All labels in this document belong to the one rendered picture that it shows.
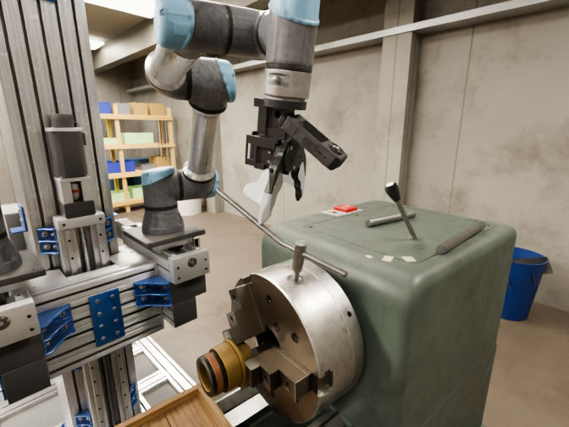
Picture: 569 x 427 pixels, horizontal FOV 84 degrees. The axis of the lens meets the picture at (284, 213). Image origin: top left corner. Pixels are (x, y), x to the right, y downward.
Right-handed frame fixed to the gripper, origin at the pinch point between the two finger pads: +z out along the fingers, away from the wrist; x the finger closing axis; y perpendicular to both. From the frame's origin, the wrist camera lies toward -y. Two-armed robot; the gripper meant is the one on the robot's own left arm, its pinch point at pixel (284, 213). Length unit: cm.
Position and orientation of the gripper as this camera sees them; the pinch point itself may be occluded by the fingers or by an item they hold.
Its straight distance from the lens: 59.3
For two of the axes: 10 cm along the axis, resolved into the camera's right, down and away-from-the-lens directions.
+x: -4.6, 3.0, -8.4
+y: -8.8, -2.6, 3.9
